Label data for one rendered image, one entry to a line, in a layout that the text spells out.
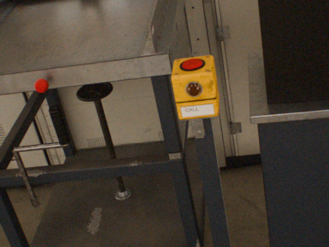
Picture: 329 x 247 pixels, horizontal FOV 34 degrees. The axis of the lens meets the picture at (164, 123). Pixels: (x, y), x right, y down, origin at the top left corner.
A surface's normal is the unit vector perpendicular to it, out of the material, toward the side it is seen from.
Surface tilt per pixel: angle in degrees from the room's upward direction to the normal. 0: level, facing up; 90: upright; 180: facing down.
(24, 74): 90
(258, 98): 0
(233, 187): 0
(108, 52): 0
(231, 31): 90
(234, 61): 90
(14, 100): 90
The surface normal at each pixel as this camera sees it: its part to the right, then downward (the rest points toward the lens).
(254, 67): -0.18, -0.84
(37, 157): -0.08, 0.54
